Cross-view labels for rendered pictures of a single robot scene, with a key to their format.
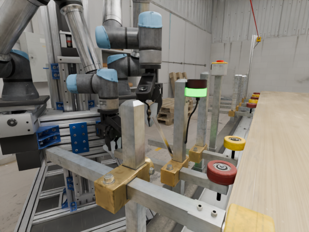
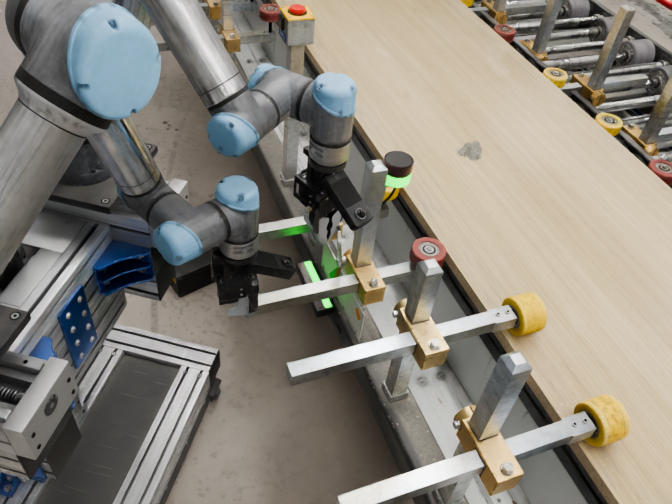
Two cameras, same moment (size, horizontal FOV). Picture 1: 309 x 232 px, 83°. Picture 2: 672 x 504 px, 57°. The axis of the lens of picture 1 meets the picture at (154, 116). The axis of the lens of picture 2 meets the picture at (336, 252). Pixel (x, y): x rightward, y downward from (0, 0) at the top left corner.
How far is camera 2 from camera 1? 1.07 m
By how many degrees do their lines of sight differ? 58
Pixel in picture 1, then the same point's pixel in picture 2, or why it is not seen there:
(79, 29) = not seen: hidden behind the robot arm
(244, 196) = (475, 274)
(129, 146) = (427, 304)
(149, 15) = (352, 98)
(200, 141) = not seen: hidden behind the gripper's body
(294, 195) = (496, 247)
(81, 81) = (210, 236)
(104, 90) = (251, 229)
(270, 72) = not seen: outside the picture
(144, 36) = (341, 129)
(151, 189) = (458, 326)
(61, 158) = (332, 367)
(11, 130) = (53, 420)
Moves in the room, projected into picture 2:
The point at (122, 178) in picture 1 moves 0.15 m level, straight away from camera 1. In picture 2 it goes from (436, 335) to (363, 304)
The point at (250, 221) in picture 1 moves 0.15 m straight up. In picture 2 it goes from (532, 304) to (558, 250)
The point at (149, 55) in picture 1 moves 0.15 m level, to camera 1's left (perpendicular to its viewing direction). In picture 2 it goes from (345, 153) to (291, 192)
